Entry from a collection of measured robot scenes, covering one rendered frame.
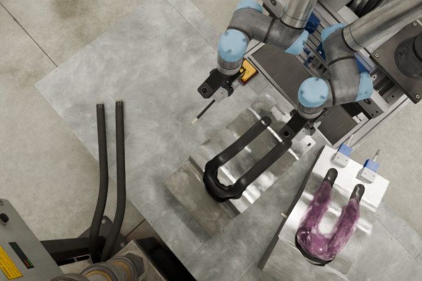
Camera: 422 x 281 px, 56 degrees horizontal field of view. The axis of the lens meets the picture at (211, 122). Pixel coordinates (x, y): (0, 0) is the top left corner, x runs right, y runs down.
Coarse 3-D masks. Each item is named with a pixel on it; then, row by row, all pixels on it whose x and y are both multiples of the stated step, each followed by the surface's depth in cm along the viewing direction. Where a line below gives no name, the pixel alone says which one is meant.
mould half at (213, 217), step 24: (264, 96) 146; (240, 120) 144; (288, 120) 144; (216, 144) 138; (264, 144) 142; (312, 144) 142; (192, 168) 141; (240, 168) 137; (288, 168) 140; (192, 192) 140; (192, 216) 137; (216, 216) 138
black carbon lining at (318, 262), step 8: (328, 176) 144; (336, 176) 144; (360, 184) 143; (352, 192) 142; (360, 192) 143; (360, 200) 141; (296, 232) 136; (296, 240) 136; (304, 256) 135; (320, 264) 134
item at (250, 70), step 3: (246, 60) 156; (243, 63) 155; (246, 63) 155; (249, 63) 155; (243, 66) 155; (246, 66) 155; (249, 66) 155; (246, 69) 155; (249, 69) 155; (252, 69) 155; (246, 72) 154; (249, 72) 154; (252, 72) 154; (246, 75) 154; (249, 75) 154; (243, 78) 154; (246, 78) 154
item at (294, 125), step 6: (294, 120) 123; (300, 120) 122; (306, 120) 121; (288, 126) 124; (294, 126) 124; (300, 126) 122; (282, 132) 126; (288, 132) 125; (294, 132) 124; (288, 138) 125
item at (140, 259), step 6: (126, 252) 140; (132, 252) 140; (138, 252) 140; (132, 258) 136; (138, 258) 136; (144, 258) 140; (138, 264) 136; (144, 264) 139; (120, 270) 107; (126, 270) 114; (138, 270) 135; (144, 270) 139; (90, 276) 87; (96, 276) 87; (102, 276) 90; (126, 276) 112; (138, 276) 135; (144, 276) 138
